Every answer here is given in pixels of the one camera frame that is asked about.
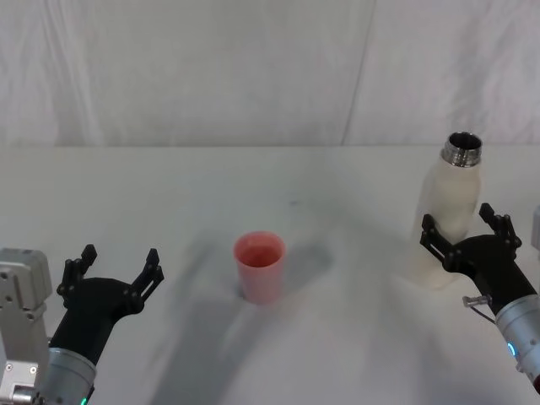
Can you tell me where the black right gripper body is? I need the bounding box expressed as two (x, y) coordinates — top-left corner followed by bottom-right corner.
(446, 235), (540, 316)

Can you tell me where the white wrinkled backdrop cloth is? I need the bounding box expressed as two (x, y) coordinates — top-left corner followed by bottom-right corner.
(0, 0), (540, 149)

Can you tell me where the thin dark cable silver plug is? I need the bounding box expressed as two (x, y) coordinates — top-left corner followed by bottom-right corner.
(462, 294), (500, 325)

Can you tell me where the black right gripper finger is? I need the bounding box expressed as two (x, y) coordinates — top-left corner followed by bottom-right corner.
(418, 213), (464, 273)
(478, 202), (523, 257)

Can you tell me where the white table cloth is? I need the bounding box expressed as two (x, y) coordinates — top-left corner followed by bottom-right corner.
(0, 142), (540, 405)

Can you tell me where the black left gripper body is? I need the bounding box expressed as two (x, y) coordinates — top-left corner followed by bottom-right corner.
(47, 276), (143, 365)

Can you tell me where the cream vacuum bottle steel neck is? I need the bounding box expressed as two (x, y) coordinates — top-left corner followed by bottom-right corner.
(406, 131), (485, 291)

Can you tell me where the pink plastic cup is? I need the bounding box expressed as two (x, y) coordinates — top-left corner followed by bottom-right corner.
(233, 229), (288, 306)

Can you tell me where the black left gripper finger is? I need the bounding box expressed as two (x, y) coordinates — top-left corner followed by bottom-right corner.
(124, 248), (165, 316)
(57, 243), (100, 310)

